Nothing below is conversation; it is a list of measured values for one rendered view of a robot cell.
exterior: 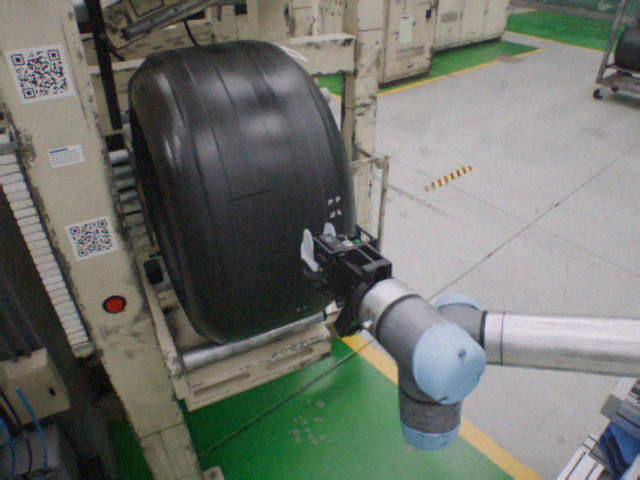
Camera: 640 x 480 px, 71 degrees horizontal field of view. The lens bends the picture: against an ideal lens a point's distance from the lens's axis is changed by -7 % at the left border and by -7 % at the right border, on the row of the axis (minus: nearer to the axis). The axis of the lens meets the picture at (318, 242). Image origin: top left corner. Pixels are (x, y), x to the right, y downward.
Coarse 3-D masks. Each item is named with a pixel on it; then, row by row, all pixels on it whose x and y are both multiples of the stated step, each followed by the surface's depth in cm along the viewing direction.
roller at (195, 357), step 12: (324, 312) 110; (300, 324) 108; (312, 324) 110; (264, 336) 105; (276, 336) 106; (192, 348) 100; (204, 348) 100; (216, 348) 101; (228, 348) 101; (240, 348) 103; (252, 348) 105; (192, 360) 98; (204, 360) 99; (216, 360) 101
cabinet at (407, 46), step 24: (384, 0) 472; (408, 0) 489; (432, 0) 513; (384, 24) 485; (408, 24) 505; (432, 24) 531; (384, 48) 499; (408, 48) 523; (432, 48) 551; (384, 72) 516; (408, 72) 543
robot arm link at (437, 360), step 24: (384, 312) 53; (408, 312) 52; (432, 312) 51; (384, 336) 53; (408, 336) 50; (432, 336) 48; (456, 336) 48; (408, 360) 49; (432, 360) 47; (456, 360) 46; (480, 360) 47; (408, 384) 51; (432, 384) 46; (456, 384) 47
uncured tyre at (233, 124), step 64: (192, 64) 76; (256, 64) 78; (192, 128) 70; (256, 128) 72; (320, 128) 76; (192, 192) 69; (256, 192) 71; (320, 192) 76; (192, 256) 73; (256, 256) 74; (192, 320) 91; (256, 320) 83
